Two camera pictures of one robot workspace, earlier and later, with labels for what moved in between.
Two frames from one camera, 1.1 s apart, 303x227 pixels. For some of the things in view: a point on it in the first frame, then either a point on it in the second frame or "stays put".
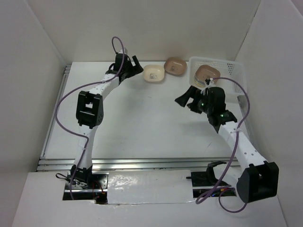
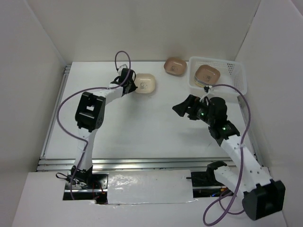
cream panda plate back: [154, 73] -> [145, 82]
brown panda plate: [204, 71] stays put
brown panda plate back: [175, 65] stays put
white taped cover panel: [127, 187] stays put
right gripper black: [183, 99] -> [191, 101]
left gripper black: [136, 69] -> [134, 88]
